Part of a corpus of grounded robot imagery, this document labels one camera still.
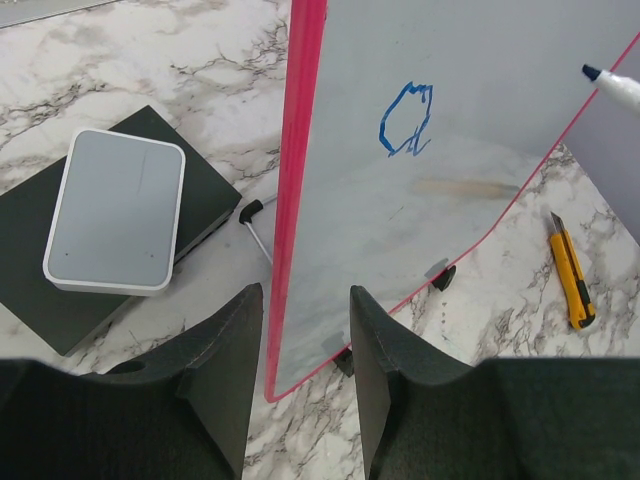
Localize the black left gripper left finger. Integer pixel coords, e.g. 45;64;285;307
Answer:
1;284;263;479

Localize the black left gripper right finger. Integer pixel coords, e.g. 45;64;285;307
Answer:
350;286;639;479

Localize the pink framed whiteboard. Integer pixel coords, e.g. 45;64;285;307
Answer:
265;1;639;402

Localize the blue white whiteboard marker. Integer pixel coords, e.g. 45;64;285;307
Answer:
582;64;640;116

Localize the black whiteboard foot left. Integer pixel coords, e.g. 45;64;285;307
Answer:
333;348;354;378

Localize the black whiteboard foot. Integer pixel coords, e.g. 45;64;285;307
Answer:
333;348;354;378
431;265;457;292

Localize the black whiteboard foot right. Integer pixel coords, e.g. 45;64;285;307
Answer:
431;265;457;292

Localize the yellow utility knife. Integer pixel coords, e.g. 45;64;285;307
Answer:
549;212;596;330

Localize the white grey eraser box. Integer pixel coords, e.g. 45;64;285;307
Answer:
42;128;186;297

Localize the whiteboard rear wire stand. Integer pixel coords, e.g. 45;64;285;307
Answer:
239;194;277;265

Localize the aluminium table frame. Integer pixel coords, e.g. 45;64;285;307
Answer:
0;0;116;29

